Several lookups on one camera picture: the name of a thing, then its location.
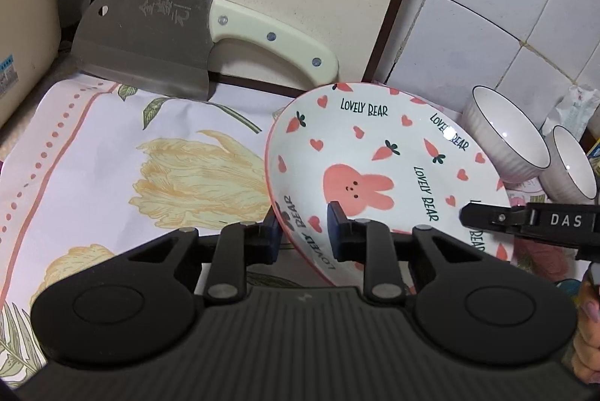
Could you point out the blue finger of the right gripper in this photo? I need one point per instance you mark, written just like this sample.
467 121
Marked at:
496 219

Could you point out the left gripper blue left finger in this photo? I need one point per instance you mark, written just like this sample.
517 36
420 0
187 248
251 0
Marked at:
240 245

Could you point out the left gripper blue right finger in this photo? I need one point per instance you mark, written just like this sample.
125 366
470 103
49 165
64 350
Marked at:
369 243

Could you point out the pink rabbit carrot plate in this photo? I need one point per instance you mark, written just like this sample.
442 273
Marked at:
381 154

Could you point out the right human hand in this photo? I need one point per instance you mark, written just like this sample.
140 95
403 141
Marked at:
585 359

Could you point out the middle white ribbed bowl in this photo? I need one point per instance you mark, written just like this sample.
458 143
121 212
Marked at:
570 178

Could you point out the white ribbed bowl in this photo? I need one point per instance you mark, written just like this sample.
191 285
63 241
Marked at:
570 178
507 136

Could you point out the left white ribbed bowl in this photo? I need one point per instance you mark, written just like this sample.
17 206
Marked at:
507 136

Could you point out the amber cooking wine bottle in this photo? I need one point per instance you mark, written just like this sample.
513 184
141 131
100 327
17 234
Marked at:
593 156

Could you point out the white seasoning bag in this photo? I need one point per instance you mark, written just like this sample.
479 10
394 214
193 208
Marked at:
574 111

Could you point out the floral table cloth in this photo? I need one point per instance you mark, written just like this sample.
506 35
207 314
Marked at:
111 207

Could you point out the beige plastic container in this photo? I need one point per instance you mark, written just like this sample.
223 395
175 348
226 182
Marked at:
30 37

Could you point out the cleaver with cream handle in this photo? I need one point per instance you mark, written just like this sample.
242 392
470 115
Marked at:
164 46

